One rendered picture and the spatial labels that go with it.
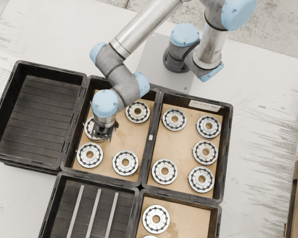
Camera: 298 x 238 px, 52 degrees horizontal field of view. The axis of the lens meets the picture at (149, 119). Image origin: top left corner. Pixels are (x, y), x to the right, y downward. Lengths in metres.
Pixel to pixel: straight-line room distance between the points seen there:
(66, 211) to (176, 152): 0.48
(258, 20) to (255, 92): 1.29
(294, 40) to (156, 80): 1.62
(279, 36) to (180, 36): 1.58
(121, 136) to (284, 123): 0.79
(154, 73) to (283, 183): 0.77
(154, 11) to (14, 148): 0.77
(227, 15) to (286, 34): 1.93
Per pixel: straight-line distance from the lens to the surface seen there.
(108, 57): 0.98
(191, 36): 1.31
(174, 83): 1.45
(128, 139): 1.26
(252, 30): 2.73
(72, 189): 1.24
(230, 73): 1.61
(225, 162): 1.19
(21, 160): 1.20
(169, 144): 1.26
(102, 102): 0.89
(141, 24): 0.97
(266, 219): 1.46
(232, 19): 0.92
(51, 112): 1.34
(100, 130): 1.03
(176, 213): 1.22
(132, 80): 0.95
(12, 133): 1.36
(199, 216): 1.24
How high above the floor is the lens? 2.04
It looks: 70 degrees down
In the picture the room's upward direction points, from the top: 9 degrees clockwise
